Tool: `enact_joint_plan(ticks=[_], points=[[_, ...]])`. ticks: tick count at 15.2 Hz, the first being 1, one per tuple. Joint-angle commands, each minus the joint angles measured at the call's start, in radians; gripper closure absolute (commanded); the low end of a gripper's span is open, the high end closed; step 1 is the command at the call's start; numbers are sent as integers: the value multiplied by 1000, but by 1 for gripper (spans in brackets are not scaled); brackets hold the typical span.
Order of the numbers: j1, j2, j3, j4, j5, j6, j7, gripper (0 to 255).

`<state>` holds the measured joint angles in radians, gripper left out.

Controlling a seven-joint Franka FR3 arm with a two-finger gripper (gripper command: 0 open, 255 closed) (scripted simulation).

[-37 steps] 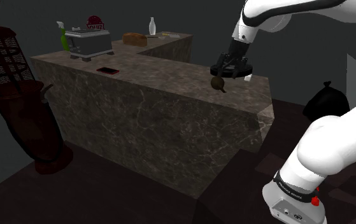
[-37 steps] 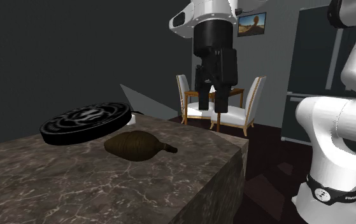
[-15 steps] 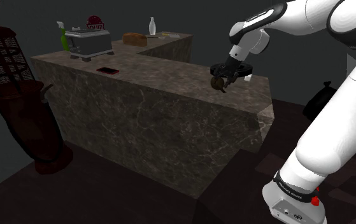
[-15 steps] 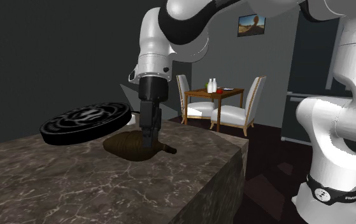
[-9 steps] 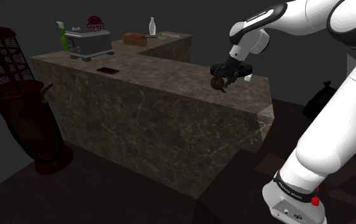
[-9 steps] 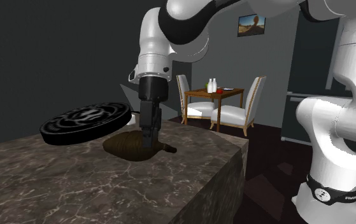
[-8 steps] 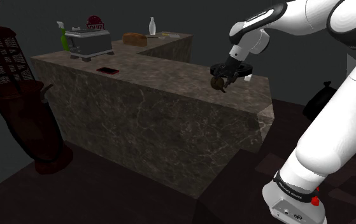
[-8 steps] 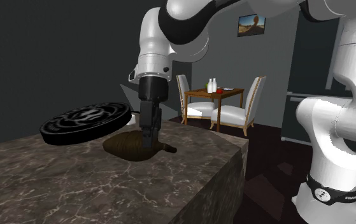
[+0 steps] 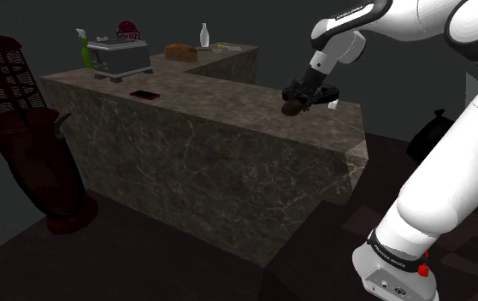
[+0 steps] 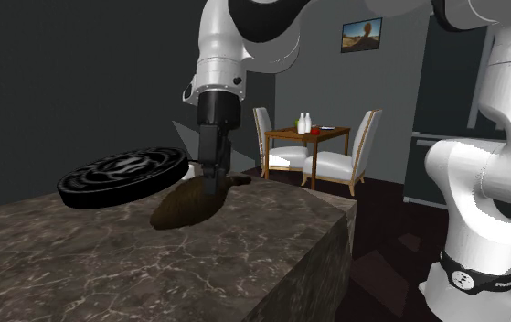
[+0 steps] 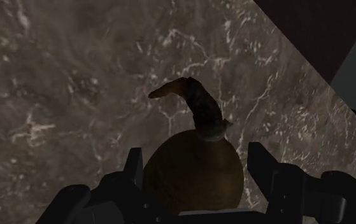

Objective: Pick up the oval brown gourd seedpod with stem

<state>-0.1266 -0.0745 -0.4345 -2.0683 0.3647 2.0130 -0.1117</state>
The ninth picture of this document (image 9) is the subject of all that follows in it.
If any brown potato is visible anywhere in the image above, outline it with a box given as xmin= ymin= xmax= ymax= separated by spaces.
xmin=280 ymin=98 xmax=305 ymax=117

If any black rubbish bag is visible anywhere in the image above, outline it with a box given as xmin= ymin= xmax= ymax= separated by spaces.
xmin=405 ymin=109 xmax=457 ymax=164

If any brown bread loaf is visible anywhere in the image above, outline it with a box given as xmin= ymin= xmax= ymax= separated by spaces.
xmin=163 ymin=43 xmax=198 ymax=64

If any red phone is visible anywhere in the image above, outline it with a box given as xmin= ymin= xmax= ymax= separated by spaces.
xmin=128 ymin=89 xmax=162 ymax=102

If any red round sign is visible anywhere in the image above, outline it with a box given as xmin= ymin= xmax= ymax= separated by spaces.
xmin=115 ymin=21 xmax=142 ymax=41

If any grey toaster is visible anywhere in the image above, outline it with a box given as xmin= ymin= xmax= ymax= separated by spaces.
xmin=86 ymin=38 xmax=155 ymax=84

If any green spray bottle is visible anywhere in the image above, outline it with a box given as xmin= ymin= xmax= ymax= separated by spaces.
xmin=75 ymin=27 xmax=95 ymax=70

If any tall dark red lattice vase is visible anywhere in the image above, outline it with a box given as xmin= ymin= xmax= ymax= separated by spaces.
xmin=0 ymin=0 xmax=100 ymax=235

